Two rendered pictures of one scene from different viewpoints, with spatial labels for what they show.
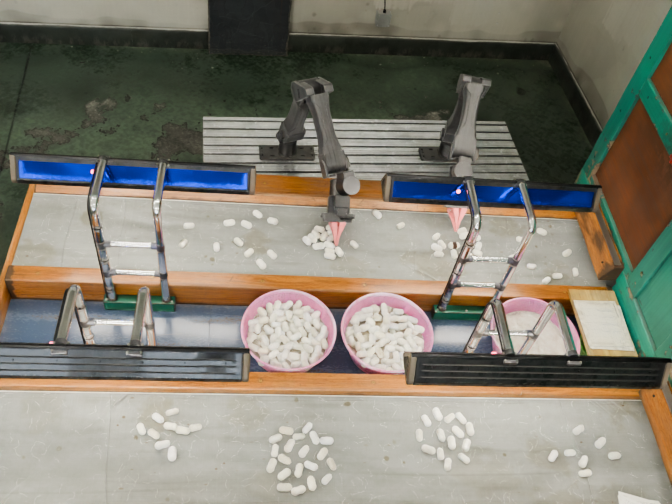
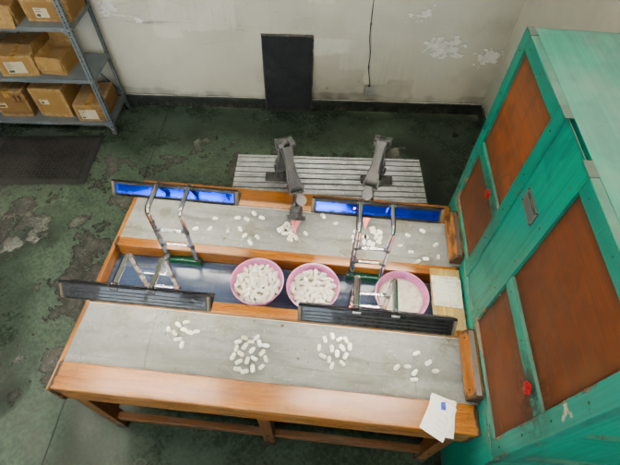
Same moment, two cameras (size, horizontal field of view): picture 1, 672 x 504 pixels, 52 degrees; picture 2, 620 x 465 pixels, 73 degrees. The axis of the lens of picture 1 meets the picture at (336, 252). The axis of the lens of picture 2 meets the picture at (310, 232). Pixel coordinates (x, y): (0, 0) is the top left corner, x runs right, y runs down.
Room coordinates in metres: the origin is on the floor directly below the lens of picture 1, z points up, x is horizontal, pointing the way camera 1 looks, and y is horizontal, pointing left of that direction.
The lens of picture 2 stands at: (0.12, -0.45, 2.60)
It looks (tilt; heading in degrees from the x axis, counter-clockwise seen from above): 53 degrees down; 16
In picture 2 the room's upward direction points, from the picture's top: 2 degrees clockwise
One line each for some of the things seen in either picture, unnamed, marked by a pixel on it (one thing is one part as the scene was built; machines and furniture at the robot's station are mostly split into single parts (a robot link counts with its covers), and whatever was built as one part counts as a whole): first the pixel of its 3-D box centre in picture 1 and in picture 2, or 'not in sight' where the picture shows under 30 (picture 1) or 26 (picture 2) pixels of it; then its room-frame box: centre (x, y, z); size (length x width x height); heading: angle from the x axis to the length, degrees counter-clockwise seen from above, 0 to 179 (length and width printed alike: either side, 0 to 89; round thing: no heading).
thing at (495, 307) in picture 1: (505, 372); (369, 316); (0.97, -0.49, 0.90); 0.20 x 0.19 x 0.45; 102
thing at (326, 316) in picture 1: (287, 337); (257, 284); (1.06, 0.09, 0.72); 0.27 x 0.27 x 0.10
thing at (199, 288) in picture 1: (325, 294); (284, 261); (1.24, 0.01, 0.71); 1.81 x 0.05 x 0.11; 102
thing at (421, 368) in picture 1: (539, 365); (375, 315); (0.90, -0.51, 1.08); 0.62 x 0.08 x 0.07; 102
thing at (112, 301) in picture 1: (137, 236); (179, 225); (1.17, 0.54, 0.90); 0.20 x 0.19 x 0.45; 102
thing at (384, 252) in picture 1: (323, 244); (289, 232); (1.42, 0.04, 0.73); 1.81 x 0.30 x 0.02; 102
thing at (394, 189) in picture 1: (492, 189); (376, 207); (1.45, -0.40, 1.08); 0.62 x 0.08 x 0.07; 102
